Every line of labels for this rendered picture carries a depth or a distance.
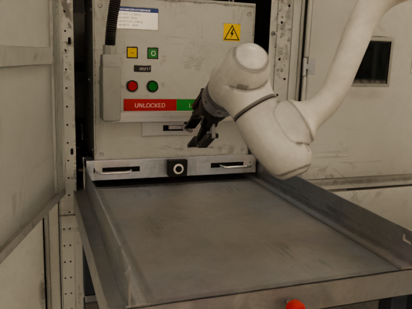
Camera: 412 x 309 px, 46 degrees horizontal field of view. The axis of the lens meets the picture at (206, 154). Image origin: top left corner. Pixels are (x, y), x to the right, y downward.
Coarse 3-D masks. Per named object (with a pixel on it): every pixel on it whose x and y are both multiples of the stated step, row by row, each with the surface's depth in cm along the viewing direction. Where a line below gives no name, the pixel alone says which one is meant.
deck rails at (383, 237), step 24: (96, 192) 113; (288, 192) 140; (312, 192) 127; (96, 216) 113; (312, 216) 122; (336, 216) 118; (360, 216) 109; (120, 240) 101; (360, 240) 106; (384, 240) 101; (120, 264) 82; (408, 264) 94; (120, 288) 81
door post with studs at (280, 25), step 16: (272, 0) 146; (288, 0) 147; (272, 16) 147; (288, 16) 148; (272, 32) 147; (288, 32) 149; (272, 48) 149; (288, 48) 150; (272, 64) 150; (272, 80) 151
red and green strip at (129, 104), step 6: (126, 102) 141; (132, 102) 142; (138, 102) 142; (144, 102) 143; (150, 102) 144; (156, 102) 144; (162, 102) 145; (168, 102) 145; (174, 102) 146; (180, 102) 147; (186, 102) 147; (192, 102) 148; (126, 108) 142; (132, 108) 142; (138, 108) 143; (144, 108) 143; (150, 108) 144; (156, 108) 145; (162, 108) 145; (168, 108) 146; (174, 108) 146; (180, 108) 147; (186, 108) 148
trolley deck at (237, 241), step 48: (144, 192) 138; (192, 192) 140; (240, 192) 142; (96, 240) 102; (144, 240) 103; (192, 240) 104; (240, 240) 105; (288, 240) 106; (336, 240) 106; (96, 288) 88; (144, 288) 82; (192, 288) 82; (240, 288) 83; (288, 288) 85; (336, 288) 88; (384, 288) 92
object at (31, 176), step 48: (0, 0) 94; (48, 0) 125; (0, 48) 90; (48, 48) 120; (0, 96) 95; (48, 96) 127; (0, 144) 96; (48, 144) 128; (0, 192) 97; (48, 192) 130; (0, 240) 97
